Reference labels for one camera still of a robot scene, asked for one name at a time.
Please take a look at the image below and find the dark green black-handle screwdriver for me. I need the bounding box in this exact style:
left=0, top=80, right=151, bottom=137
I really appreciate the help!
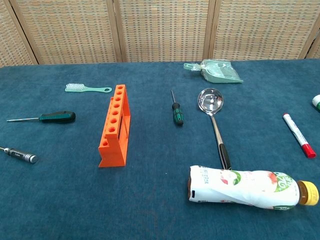
left=6, top=110, right=77, bottom=124

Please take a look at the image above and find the black knurled metal-handle screwdriver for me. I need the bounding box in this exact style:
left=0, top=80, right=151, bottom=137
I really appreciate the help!
left=0, top=146, right=39, bottom=164

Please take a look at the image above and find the small green-black striped screwdriver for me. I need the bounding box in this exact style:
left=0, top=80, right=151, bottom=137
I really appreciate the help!
left=170, top=89, right=184, bottom=127

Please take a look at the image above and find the orange plastic tool rack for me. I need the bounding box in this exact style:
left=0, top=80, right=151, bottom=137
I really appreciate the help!
left=98, top=84, right=132, bottom=168

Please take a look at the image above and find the mint green wrapped dustpan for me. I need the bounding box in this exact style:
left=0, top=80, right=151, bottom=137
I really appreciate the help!
left=183, top=59, right=244, bottom=84

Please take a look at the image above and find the woven wooden folding screen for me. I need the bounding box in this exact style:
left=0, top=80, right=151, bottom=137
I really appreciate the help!
left=0, top=0, right=320, bottom=68

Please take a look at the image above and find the mint green brush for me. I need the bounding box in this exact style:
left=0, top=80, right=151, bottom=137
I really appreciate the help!
left=64, top=83, right=113, bottom=94

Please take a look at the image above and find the tea bottle with yellow cap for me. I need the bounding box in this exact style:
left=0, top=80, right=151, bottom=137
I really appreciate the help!
left=187, top=165, right=320, bottom=211

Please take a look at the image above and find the blue carpet table cover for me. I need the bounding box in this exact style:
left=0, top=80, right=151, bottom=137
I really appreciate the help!
left=0, top=58, right=320, bottom=240

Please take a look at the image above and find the white marker with red cap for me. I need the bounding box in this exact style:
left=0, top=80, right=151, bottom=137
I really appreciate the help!
left=282, top=112, right=317, bottom=159

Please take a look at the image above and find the steel ladle with black handle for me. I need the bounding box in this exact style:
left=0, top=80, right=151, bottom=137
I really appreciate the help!
left=197, top=87, right=233, bottom=171

